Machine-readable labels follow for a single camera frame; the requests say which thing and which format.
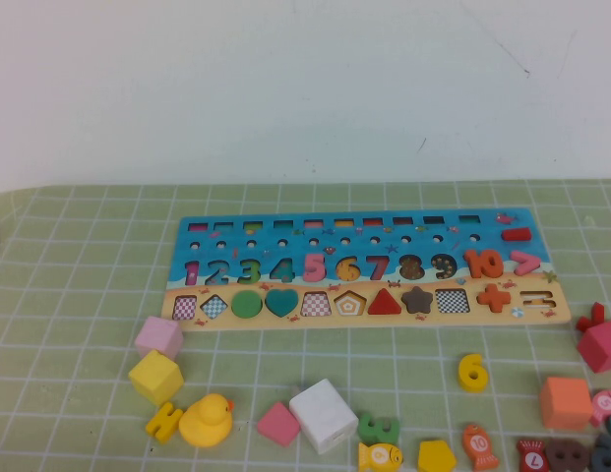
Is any yellow number six piece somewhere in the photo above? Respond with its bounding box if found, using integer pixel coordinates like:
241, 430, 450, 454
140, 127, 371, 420
457, 352, 490, 393

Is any colourful wooden puzzle board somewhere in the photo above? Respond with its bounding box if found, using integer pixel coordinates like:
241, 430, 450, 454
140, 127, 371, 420
159, 208, 573, 333

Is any pink number five piece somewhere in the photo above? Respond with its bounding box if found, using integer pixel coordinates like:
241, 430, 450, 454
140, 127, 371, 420
302, 253, 327, 283

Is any green number three piece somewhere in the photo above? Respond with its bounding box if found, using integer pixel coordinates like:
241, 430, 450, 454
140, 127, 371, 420
237, 257, 262, 285
357, 411, 401, 445

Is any teal heart piece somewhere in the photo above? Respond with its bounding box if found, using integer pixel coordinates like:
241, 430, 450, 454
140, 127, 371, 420
264, 288, 300, 319

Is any green circle piece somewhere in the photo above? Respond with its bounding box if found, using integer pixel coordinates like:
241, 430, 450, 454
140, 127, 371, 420
229, 289, 264, 320

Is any red triangle piece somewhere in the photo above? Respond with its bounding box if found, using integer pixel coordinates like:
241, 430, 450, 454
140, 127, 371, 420
367, 287, 403, 316

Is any brown star piece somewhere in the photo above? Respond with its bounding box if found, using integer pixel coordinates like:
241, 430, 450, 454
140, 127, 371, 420
400, 286, 434, 315

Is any orange number ten piece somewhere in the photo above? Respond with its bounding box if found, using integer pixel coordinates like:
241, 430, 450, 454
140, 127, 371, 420
463, 249, 505, 279

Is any pink diamond piece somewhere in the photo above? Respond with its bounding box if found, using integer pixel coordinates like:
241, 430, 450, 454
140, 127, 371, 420
256, 401, 302, 448

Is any orange plus sign piece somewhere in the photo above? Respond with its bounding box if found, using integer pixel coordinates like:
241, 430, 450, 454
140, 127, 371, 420
475, 283, 512, 314

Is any pink greater-than sign piece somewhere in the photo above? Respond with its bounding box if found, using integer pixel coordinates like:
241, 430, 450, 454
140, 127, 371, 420
510, 250, 542, 276

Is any yellow fish piece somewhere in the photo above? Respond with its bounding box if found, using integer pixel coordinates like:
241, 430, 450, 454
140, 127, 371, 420
357, 442, 404, 472

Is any yellow letter H piece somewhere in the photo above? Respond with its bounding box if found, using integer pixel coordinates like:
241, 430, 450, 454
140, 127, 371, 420
145, 401, 185, 445

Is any yellow pentagon piece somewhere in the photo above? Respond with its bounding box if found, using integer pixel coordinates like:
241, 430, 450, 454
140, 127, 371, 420
416, 440, 458, 472

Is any orange fish piece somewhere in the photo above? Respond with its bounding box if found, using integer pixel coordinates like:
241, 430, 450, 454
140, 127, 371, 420
461, 423, 501, 472

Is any red letter Y piece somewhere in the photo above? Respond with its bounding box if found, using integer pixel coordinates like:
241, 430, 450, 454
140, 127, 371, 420
575, 302, 606, 331

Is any red fish piece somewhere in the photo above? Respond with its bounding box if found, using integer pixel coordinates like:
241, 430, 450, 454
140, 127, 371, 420
516, 440, 550, 472

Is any brown number eight piece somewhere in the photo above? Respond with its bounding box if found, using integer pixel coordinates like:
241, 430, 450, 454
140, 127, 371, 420
545, 439, 591, 472

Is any pink fish piece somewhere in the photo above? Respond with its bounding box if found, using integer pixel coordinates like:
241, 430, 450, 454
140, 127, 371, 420
588, 389, 611, 428

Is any dark blue number piece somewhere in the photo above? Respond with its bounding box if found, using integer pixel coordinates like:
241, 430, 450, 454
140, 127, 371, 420
589, 432, 611, 472

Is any green checked tablecloth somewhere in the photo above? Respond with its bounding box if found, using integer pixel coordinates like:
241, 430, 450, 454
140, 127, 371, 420
0, 179, 611, 472

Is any pink wooden cube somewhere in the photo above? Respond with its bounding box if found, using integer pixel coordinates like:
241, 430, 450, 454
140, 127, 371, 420
134, 316, 185, 362

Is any white plastic block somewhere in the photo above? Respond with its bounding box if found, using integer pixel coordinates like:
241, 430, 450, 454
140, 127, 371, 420
288, 378, 360, 456

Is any yellow wooden cube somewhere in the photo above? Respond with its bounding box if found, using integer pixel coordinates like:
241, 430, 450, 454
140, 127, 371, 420
127, 349, 185, 407

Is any yellow rubber duck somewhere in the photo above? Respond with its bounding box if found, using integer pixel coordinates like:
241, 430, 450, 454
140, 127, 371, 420
178, 392, 235, 448

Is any orange wooden cube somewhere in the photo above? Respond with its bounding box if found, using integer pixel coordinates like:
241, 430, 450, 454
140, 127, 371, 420
539, 376, 594, 432

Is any red wooden block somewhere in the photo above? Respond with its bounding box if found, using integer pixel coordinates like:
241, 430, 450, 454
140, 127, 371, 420
577, 319, 611, 374

